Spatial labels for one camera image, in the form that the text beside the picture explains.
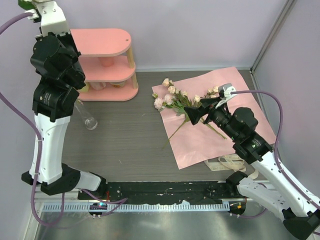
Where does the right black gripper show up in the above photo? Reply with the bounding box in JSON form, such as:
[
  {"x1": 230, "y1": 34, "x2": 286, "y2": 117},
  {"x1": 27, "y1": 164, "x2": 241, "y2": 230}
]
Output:
[{"x1": 184, "y1": 96, "x2": 240, "y2": 141}]

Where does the pink flower bouquet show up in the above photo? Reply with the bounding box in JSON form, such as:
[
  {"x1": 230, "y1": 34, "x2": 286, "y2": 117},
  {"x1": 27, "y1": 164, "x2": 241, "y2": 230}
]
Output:
[{"x1": 152, "y1": 78, "x2": 218, "y2": 148}]

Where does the purple pink wrapping paper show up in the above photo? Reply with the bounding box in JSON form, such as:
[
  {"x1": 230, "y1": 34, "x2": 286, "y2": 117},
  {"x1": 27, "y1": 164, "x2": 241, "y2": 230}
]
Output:
[{"x1": 152, "y1": 67, "x2": 276, "y2": 169}]

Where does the cream printed ribbon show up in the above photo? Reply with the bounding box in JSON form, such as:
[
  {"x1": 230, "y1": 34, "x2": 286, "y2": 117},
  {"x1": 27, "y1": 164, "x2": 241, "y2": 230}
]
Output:
[{"x1": 204, "y1": 153, "x2": 247, "y2": 173}]

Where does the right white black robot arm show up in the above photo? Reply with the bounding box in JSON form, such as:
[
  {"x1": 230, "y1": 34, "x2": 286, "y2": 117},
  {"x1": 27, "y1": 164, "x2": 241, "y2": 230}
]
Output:
[{"x1": 184, "y1": 98, "x2": 320, "y2": 240}]

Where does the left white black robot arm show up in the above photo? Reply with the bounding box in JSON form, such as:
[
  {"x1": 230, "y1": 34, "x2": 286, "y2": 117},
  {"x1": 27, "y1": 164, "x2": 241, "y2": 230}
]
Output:
[{"x1": 21, "y1": 32, "x2": 107, "y2": 200}]

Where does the clear glass vase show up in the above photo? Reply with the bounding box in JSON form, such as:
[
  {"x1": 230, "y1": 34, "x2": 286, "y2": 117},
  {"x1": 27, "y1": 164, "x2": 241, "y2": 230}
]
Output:
[{"x1": 74, "y1": 99, "x2": 98, "y2": 131}]

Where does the orange patterned bowl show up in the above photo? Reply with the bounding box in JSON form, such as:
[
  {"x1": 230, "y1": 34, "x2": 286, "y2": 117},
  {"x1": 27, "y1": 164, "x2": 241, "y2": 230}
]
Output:
[{"x1": 109, "y1": 80, "x2": 126, "y2": 88}]

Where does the pink cup on shelf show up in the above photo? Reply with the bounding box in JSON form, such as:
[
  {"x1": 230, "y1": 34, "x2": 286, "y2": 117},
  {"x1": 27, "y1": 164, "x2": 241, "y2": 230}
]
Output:
[{"x1": 99, "y1": 56, "x2": 115, "y2": 68}]

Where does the pink mug on shelf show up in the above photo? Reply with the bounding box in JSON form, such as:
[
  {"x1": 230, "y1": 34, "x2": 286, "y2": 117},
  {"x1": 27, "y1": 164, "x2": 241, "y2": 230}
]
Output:
[{"x1": 89, "y1": 82, "x2": 107, "y2": 91}]

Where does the pink three-tier shelf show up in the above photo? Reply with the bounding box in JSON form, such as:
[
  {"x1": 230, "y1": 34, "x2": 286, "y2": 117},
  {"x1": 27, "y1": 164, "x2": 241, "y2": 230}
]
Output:
[{"x1": 71, "y1": 28, "x2": 139, "y2": 102}]

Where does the yellow green cup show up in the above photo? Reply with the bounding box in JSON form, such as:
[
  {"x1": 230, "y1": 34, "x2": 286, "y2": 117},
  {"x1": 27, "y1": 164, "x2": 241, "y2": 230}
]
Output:
[{"x1": 79, "y1": 82, "x2": 90, "y2": 93}]

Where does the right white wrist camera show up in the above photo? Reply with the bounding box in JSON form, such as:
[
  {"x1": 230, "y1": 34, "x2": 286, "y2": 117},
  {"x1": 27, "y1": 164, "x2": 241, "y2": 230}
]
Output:
[{"x1": 215, "y1": 83, "x2": 236, "y2": 109}]

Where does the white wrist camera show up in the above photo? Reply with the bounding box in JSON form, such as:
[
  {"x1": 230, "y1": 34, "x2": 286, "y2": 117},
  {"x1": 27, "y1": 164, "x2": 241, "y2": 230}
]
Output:
[
  {"x1": 215, "y1": 83, "x2": 236, "y2": 109},
  {"x1": 25, "y1": 0, "x2": 71, "y2": 37}
]

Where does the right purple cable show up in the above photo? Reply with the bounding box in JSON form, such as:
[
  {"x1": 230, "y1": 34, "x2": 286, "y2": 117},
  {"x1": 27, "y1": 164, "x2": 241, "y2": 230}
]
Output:
[{"x1": 229, "y1": 90, "x2": 320, "y2": 220}]

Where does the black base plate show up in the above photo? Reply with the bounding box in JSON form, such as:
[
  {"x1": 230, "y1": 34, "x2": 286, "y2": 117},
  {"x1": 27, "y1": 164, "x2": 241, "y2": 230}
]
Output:
[{"x1": 92, "y1": 181, "x2": 243, "y2": 205}]

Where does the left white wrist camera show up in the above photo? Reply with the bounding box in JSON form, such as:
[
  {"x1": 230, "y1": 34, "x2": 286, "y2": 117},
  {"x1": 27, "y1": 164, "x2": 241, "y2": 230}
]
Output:
[{"x1": 25, "y1": 0, "x2": 71, "y2": 37}]

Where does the aluminium frame rail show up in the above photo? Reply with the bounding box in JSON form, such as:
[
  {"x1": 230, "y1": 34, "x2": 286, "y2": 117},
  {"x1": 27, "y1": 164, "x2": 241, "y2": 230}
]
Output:
[{"x1": 30, "y1": 180, "x2": 276, "y2": 213}]

